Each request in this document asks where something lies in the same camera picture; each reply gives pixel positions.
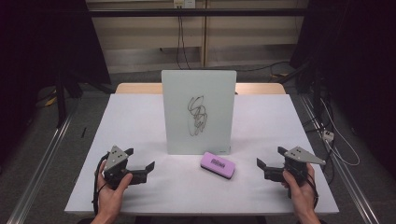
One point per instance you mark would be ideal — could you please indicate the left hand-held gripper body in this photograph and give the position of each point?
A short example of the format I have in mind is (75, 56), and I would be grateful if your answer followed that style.
(114, 158)

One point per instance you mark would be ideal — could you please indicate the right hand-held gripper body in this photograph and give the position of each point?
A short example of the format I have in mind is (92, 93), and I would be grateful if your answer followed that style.
(299, 158)

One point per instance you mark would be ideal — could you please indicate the purple whiteboard eraser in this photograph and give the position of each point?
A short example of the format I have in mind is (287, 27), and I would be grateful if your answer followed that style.
(218, 165)

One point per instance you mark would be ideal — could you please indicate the person's right hand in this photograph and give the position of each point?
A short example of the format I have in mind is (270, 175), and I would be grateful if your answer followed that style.
(300, 196)

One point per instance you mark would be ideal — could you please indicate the person's left hand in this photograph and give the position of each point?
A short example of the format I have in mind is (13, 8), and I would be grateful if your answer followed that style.
(110, 196)

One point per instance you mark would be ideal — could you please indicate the white table mat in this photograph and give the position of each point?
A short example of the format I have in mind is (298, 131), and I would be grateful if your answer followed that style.
(140, 124)

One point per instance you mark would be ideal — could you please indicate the white power adapter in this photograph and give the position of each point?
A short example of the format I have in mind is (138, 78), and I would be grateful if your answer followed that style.
(328, 135)

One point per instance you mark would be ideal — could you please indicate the small black floor item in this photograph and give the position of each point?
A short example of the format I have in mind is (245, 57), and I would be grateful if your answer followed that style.
(83, 132)

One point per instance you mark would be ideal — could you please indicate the wooden table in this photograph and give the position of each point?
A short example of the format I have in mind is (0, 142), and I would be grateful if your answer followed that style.
(137, 88)

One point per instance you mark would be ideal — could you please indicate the black metal stand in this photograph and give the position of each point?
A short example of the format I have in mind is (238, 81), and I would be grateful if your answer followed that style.
(316, 90)
(60, 96)

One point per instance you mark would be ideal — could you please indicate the pale green standing whiteboard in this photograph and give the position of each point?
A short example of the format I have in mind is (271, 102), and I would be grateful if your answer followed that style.
(199, 112)

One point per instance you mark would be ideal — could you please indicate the dark curtain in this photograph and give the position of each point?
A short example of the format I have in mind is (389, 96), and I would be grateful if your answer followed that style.
(358, 62)
(37, 62)

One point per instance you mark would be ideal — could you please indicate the black horizontal metal bar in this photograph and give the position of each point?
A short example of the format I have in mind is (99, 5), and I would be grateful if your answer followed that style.
(140, 12)

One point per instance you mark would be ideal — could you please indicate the metal floor rail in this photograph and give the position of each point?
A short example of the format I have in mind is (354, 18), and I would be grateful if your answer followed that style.
(46, 155)
(348, 180)

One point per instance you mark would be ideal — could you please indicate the wooden wall post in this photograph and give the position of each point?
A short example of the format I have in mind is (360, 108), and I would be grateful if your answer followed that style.
(204, 34)

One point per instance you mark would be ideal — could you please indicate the white wall socket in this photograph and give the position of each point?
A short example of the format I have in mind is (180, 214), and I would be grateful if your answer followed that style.
(184, 3)

